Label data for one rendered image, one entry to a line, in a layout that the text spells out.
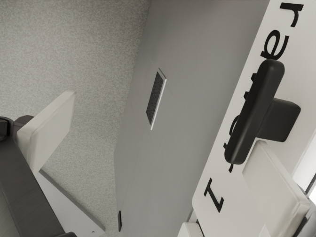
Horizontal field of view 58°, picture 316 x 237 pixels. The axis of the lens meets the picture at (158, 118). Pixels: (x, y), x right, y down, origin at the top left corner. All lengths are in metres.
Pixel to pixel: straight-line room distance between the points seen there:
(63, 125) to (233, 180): 0.15
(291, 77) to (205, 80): 0.19
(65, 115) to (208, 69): 0.25
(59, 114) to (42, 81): 0.97
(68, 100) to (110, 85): 0.94
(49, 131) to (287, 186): 0.13
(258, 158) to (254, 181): 0.02
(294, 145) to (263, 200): 0.04
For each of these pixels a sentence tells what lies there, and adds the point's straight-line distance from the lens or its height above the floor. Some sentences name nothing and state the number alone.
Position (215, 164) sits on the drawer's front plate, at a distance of 0.30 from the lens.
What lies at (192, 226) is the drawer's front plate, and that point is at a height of 0.83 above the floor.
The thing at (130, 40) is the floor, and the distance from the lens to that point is 1.08.
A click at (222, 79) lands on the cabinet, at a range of 0.35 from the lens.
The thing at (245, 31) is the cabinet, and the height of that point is 0.76.
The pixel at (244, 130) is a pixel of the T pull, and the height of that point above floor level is 0.91.
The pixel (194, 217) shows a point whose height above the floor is 0.81.
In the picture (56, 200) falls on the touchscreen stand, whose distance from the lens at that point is 1.36.
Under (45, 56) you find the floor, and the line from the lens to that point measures 1.11.
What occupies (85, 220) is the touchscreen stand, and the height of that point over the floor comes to 0.03.
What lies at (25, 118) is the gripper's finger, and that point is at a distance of 0.17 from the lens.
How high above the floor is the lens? 1.06
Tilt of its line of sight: 63 degrees down
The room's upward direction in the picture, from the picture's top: 158 degrees clockwise
